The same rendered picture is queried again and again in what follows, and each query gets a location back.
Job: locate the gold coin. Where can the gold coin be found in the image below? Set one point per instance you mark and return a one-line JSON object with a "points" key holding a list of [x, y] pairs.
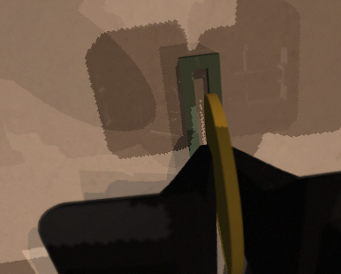
{"points": [[228, 205]]}

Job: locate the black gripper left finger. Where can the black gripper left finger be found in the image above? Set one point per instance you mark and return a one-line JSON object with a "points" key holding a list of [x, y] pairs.
{"points": [[176, 226]]}

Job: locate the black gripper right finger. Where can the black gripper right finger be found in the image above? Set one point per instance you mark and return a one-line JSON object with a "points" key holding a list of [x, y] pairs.
{"points": [[283, 215]]}

